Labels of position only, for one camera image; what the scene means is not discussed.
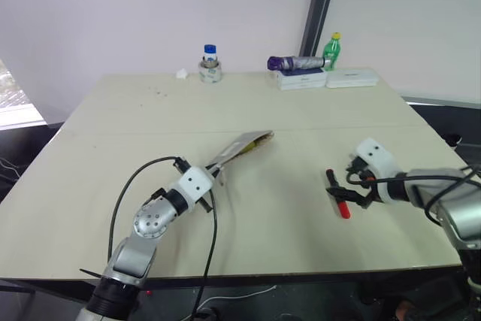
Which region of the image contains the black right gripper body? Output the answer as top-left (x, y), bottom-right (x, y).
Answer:
top-left (345, 151), bottom-right (380, 191)

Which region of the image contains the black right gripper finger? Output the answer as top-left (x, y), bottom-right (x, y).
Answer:
top-left (325, 184), bottom-right (351, 201)
top-left (343, 190), bottom-right (373, 210)

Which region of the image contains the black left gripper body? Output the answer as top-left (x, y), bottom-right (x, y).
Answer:
top-left (196, 169), bottom-right (222, 213)

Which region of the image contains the red marker with black cap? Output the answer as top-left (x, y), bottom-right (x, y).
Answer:
top-left (325, 168), bottom-right (352, 220)

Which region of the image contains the grey grid pouch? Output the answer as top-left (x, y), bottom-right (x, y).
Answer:
top-left (204, 130), bottom-right (275, 172)

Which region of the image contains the black zip tie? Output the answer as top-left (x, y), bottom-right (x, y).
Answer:
top-left (79, 268), bottom-right (106, 280)

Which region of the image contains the plain white flat box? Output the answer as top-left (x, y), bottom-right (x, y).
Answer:
top-left (325, 68), bottom-right (379, 89)

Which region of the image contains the white tape roll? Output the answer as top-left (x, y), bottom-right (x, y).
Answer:
top-left (198, 59), bottom-right (223, 84)

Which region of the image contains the white box with blue stripe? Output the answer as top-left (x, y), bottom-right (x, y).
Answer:
top-left (276, 68), bottom-right (327, 92)

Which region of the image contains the blue capped small bottle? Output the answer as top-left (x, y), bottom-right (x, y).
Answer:
top-left (201, 44), bottom-right (219, 68)

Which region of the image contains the green bottle with yellow cap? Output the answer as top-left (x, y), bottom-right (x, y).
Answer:
top-left (322, 32), bottom-right (343, 72)

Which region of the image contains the purple folded umbrella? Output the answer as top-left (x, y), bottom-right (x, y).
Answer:
top-left (267, 55), bottom-right (331, 71)

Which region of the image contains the bright window pane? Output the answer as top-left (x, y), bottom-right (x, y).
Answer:
top-left (0, 59), bottom-right (48, 131)

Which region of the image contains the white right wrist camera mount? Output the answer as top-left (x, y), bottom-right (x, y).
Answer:
top-left (354, 137), bottom-right (402, 206)

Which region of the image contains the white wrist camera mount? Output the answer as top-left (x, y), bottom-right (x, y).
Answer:
top-left (177, 165), bottom-right (215, 212)
top-left (354, 137), bottom-right (402, 206)

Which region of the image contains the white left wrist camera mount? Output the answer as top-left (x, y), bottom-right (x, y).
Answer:
top-left (177, 165), bottom-right (215, 212)

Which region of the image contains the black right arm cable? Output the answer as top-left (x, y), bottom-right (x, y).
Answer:
top-left (344, 164), bottom-right (481, 226)

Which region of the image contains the white cable on floor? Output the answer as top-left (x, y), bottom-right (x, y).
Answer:
top-left (198, 284), bottom-right (277, 309)

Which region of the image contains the dark grey wall pillar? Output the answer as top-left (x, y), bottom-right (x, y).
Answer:
top-left (298, 0), bottom-right (341, 57)

